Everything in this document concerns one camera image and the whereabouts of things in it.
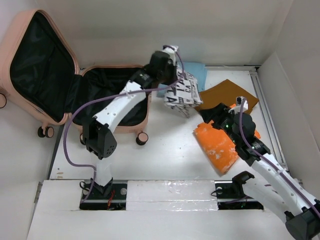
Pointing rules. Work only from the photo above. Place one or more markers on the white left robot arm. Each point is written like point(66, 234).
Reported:
point(98, 130)

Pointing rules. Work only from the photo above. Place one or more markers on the orange tie-dye cloth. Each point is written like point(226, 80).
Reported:
point(217, 146)

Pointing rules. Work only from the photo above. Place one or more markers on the newspaper print cloth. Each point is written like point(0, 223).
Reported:
point(178, 104)

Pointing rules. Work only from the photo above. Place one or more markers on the aluminium side rail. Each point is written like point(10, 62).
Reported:
point(267, 118)

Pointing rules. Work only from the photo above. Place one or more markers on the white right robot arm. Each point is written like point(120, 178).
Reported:
point(277, 191)

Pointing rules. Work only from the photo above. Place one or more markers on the light blue cloth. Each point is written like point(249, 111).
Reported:
point(198, 71)

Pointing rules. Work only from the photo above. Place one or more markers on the mustard brown cloth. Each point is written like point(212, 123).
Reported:
point(225, 92)

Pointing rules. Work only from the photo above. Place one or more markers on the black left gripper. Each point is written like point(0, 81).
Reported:
point(172, 69)

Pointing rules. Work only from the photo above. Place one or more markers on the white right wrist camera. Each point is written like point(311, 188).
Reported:
point(241, 104)

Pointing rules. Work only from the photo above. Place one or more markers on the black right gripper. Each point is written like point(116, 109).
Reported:
point(216, 114)

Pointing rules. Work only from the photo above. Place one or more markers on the pink hardshell suitcase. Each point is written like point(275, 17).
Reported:
point(40, 73)

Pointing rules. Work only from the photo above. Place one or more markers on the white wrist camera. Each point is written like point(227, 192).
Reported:
point(241, 104)
point(172, 50)

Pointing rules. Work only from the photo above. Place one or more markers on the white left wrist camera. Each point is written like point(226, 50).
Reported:
point(172, 50)

